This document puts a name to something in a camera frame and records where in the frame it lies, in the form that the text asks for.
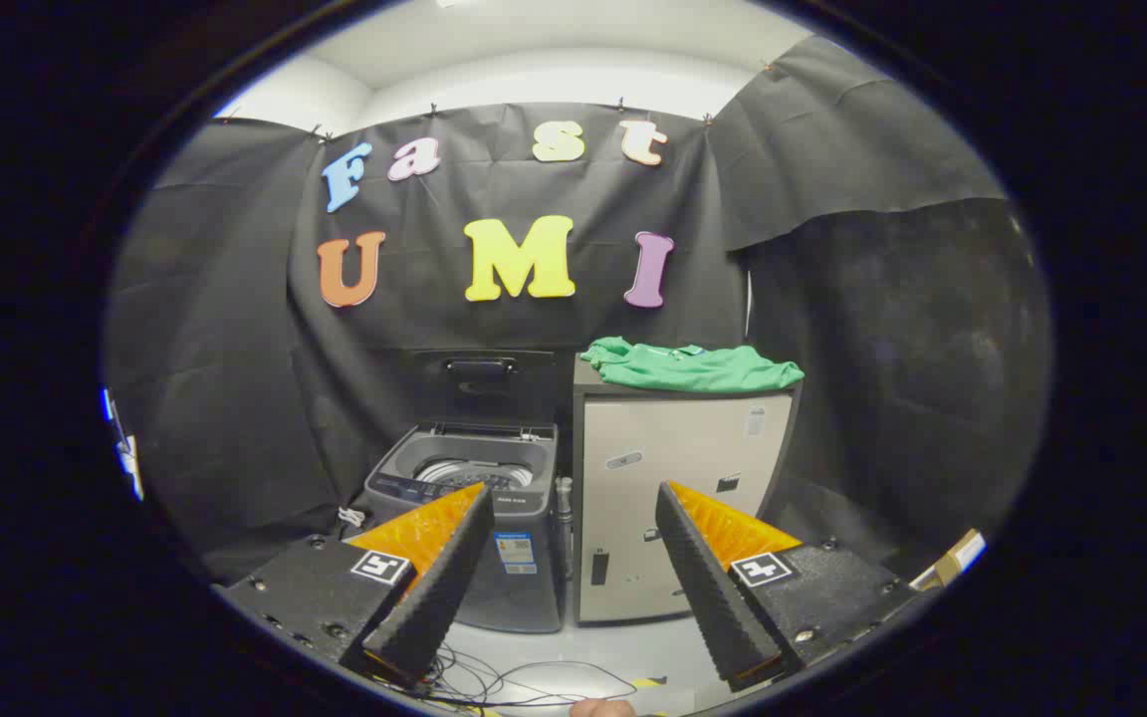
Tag green shirt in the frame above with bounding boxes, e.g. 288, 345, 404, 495
579, 336, 806, 394

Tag beige cabinet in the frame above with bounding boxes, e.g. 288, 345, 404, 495
571, 354, 803, 627

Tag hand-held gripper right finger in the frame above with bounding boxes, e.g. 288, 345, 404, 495
655, 481, 923, 693

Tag black backdrop cloth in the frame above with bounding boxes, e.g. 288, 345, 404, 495
104, 38, 1052, 584

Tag grey water hose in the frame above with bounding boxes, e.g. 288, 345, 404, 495
555, 475, 575, 581

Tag cardboard box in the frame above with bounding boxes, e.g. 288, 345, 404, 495
909, 529, 989, 592

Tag black cables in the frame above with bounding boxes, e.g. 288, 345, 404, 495
412, 642, 640, 711

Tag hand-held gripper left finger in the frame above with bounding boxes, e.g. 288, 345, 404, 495
213, 483, 497, 688

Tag grey washing machine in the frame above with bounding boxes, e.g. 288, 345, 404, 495
364, 421, 569, 634

